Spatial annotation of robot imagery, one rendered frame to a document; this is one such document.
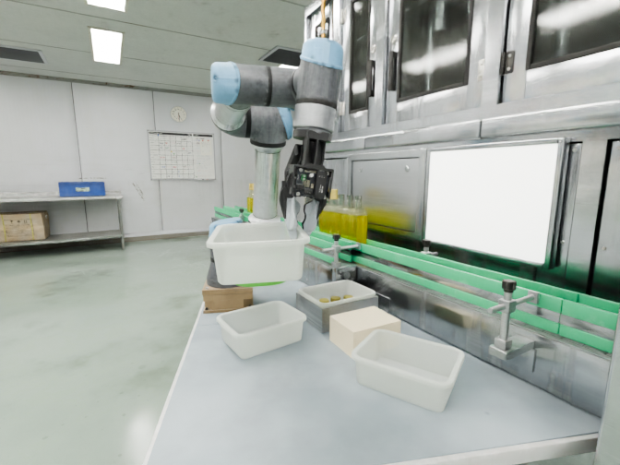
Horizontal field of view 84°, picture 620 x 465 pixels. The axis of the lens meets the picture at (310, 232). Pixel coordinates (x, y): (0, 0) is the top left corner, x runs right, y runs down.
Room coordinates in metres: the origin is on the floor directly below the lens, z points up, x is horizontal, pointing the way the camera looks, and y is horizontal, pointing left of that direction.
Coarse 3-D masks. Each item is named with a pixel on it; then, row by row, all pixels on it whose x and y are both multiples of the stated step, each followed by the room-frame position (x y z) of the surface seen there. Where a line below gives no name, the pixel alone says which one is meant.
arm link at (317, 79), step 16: (304, 48) 0.63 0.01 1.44; (320, 48) 0.62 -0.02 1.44; (336, 48) 0.62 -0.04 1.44; (304, 64) 0.63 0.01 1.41; (320, 64) 0.61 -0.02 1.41; (336, 64) 0.62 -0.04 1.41; (304, 80) 0.62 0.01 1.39; (320, 80) 0.61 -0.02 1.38; (336, 80) 0.63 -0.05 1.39; (304, 96) 0.62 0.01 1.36; (320, 96) 0.61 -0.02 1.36; (336, 96) 0.63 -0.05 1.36
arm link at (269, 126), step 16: (256, 112) 1.05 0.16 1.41; (272, 112) 1.07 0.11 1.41; (288, 112) 1.08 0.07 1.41; (256, 128) 1.06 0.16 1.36; (272, 128) 1.07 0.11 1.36; (288, 128) 1.09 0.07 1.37; (256, 144) 1.10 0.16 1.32; (272, 144) 1.09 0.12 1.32; (256, 160) 1.13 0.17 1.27; (272, 160) 1.13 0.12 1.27; (256, 176) 1.15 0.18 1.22; (272, 176) 1.15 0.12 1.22; (256, 192) 1.17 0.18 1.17; (272, 192) 1.17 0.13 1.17; (256, 208) 1.19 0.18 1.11; (272, 208) 1.19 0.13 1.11
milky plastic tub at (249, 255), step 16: (224, 224) 0.74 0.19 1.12; (240, 224) 0.75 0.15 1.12; (256, 224) 0.75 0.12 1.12; (272, 224) 0.76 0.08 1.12; (208, 240) 0.56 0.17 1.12; (224, 240) 0.72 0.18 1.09; (240, 240) 0.74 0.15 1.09; (256, 240) 0.75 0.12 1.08; (272, 240) 0.75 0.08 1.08; (288, 240) 0.55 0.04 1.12; (304, 240) 0.56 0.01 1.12; (224, 256) 0.54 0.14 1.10; (240, 256) 0.55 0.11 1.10; (256, 256) 0.55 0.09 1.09; (272, 256) 0.56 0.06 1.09; (288, 256) 0.56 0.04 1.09; (224, 272) 0.55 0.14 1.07; (240, 272) 0.55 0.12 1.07; (256, 272) 0.55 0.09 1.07; (272, 272) 0.56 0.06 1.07; (288, 272) 0.56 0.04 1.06
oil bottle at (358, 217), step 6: (354, 210) 1.36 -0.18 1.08; (360, 210) 1.35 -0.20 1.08; (354, 216) 1.35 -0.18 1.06; (360, 216) 1.35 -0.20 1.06; (366, 216) 1.37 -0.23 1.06; (354, 222) 1.35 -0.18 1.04; (360, 222) 1.35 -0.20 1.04; (366, 222) 1.37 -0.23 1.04; (354, 228) 1.35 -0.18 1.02; (360, 228) 1.35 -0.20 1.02; (366, 228) 1.37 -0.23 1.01; (354, 234) 1.35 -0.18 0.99; (360, 234) 1.35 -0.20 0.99; (354, 240) 1.35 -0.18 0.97; (360, 240) 1.35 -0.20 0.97
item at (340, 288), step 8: (344, 280) 1.22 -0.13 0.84; (304, 288) 1.13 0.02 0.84; (312, 288) 1.15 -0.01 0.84; (320, 288) 1.16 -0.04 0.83; (328, 288) 1.18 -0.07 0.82; (336, 288) 1.20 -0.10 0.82; (344, 288) 1.21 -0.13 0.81; (352, 288) 1.19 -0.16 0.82; (360, 288) 1.16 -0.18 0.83; (368, 288) 1.13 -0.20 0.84; (304, 296) 1.07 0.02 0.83; (320, 296) 1.16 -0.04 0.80; (328, 296) 1.18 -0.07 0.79; (360, 296) 1.05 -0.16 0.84; (368, 296) 1.07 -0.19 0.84; (320, 304) 0.99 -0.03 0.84; (328, 304) 0.99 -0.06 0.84; (336, 304) 1.01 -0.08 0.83
